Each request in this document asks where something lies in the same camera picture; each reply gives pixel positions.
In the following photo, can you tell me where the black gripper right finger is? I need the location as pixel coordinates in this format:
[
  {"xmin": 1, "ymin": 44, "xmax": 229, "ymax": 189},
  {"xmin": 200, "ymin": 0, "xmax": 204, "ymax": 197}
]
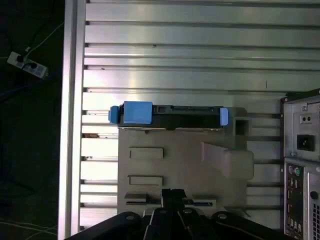
[{"xmin": 172, "ymin": 188, "xmax": 291, "ymax": 240}]

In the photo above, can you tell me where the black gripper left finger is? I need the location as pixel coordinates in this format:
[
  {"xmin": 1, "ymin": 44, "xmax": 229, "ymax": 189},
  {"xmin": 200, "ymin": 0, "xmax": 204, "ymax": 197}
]
[{"xmin": 64, "ymin": 188, "xmax": 174, "ymax": 240}]

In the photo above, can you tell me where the hard disk in blue carrier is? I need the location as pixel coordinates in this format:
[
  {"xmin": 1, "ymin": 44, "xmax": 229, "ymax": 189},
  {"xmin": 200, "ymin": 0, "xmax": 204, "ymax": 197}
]
[{"xmin": 108, "ymin": 100, "xmax": 230, "ymax": 131}]

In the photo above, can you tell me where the thin RAM stick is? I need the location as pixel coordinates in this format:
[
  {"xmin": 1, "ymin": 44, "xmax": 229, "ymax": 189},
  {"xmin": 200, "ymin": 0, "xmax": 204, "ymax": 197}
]
[{"xmin": 184, "ymin": 199, "xmax": 214, "ymax": 207}]

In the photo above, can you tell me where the grey parts rack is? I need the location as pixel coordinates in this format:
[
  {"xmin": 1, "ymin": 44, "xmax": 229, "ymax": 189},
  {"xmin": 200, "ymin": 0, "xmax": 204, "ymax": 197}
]
[{"xmin": 117, "ymin": 106, "xmax": 255, "ymax": 221}]

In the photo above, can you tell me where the black rear port panel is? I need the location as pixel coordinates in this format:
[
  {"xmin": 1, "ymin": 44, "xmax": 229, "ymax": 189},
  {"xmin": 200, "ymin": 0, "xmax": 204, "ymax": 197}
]
[{"xmin": 286, "ymin": 163, "xmax": 305, "ymax": 238}]

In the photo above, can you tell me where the silver PC case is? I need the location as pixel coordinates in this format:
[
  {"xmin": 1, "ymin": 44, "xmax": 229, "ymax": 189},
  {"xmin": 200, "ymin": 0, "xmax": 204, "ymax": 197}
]
[{"xmin": 279, "ymin": 88, "xmax": 320, "ymax": 240}]

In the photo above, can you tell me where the PC power supply unit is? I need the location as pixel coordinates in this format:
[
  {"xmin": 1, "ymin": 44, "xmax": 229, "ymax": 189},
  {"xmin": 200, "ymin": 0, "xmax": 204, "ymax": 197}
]
[{"xmin": 282, "ymin": 98, "xmax": 320, "ymax": 157}]

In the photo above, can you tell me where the white power strip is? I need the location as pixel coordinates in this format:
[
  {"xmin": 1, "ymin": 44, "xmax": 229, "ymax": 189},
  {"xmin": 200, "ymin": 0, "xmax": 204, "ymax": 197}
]
[{"xmin": 6, "ymin": 51, "xmax": 49, "ymax": 79}]

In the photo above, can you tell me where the white cable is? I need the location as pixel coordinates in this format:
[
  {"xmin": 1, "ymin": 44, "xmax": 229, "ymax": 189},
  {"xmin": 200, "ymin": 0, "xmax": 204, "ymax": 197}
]
[
  {"xmin": 24, "ymin": 21, "xmax": 65, "ymax": 55},
  {"xmin": 0, "ymin": 217, "xmax": 60, "ymax": 237}
]

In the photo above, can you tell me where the blue cable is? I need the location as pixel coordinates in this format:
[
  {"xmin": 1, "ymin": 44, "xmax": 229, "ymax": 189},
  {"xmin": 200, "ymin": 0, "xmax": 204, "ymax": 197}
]
[{"xmin": 0, "ymin": 65, "xmax": 62, "ymax": 100}]

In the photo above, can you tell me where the black cable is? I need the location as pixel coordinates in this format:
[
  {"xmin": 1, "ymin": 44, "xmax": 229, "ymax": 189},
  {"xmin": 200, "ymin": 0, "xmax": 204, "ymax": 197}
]
[{"xmin": 24, "ymin": 0, "xmax": 56, "ymax": 54}]

